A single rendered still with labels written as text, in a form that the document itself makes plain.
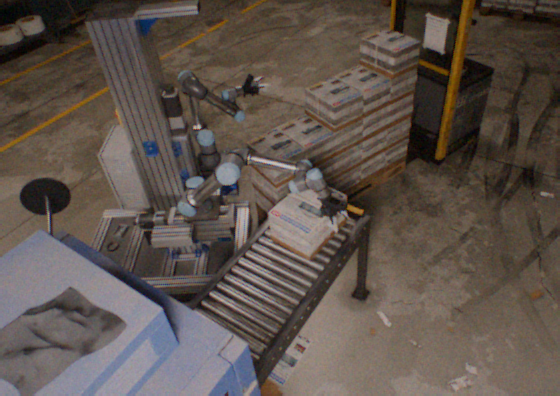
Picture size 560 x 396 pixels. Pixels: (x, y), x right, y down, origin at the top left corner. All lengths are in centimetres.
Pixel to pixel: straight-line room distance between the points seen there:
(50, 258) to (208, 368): 60
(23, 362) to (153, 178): 185
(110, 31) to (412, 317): 260
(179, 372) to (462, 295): 247
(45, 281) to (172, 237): 150
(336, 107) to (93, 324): 242
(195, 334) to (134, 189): 171
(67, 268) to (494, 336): 269
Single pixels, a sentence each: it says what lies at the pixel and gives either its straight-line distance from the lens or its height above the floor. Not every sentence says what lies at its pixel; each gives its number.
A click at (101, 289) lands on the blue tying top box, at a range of 140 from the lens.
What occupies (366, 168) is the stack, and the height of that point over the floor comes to 30.
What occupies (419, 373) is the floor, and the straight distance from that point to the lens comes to 312.
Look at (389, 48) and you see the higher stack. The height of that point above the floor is 129.
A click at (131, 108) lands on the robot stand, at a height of 151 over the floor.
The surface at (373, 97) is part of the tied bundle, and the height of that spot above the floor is 98.
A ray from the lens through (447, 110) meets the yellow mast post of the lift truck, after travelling 411.
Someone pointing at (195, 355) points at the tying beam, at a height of 154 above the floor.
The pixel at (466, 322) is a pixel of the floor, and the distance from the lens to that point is 337.
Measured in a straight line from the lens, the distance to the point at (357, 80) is 360.
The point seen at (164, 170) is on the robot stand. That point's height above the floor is 104.
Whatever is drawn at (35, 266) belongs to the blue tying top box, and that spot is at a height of 175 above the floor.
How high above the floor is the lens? 277
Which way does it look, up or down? 41 degrees down
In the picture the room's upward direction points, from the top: 6 degrees counter-clockwise
